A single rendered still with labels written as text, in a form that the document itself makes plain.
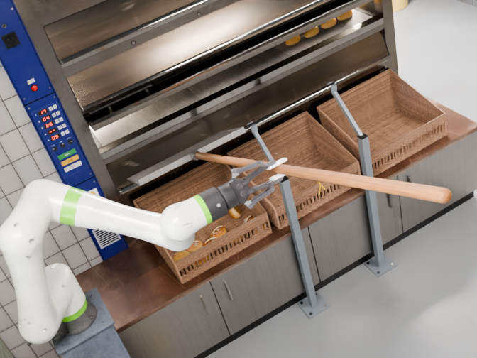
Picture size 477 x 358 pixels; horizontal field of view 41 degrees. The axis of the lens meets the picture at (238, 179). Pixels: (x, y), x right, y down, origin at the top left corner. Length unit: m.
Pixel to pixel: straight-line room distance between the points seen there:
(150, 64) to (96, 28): 0.33
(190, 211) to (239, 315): 1.79
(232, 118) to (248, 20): 0.54
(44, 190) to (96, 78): 1.26
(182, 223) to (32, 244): 0.43
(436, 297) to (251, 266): 1.06
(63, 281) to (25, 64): 1.13
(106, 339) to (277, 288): 1.39
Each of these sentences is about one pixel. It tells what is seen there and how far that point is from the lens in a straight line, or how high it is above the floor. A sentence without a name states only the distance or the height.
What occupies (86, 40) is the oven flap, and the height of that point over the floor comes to 1.76.
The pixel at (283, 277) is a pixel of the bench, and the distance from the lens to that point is 3.53.
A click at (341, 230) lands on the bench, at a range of 3.58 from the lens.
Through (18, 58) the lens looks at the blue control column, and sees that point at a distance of 2.99.
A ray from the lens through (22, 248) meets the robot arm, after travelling 1.88.
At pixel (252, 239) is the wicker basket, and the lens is 3.32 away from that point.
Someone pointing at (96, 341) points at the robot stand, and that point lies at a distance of 2.41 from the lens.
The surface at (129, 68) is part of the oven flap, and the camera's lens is 3.18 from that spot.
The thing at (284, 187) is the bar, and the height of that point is 0.92.
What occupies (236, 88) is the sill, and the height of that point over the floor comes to 1.18.
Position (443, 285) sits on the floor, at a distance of 3.79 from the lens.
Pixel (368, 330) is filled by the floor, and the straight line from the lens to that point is 3.61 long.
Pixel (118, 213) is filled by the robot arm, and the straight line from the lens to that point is 1.95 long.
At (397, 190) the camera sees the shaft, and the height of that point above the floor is 1.97.
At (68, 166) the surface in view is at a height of 1.21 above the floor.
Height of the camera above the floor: 2.85
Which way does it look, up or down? 37 degrees down
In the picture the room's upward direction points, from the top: 17 degrees counter-clockwise
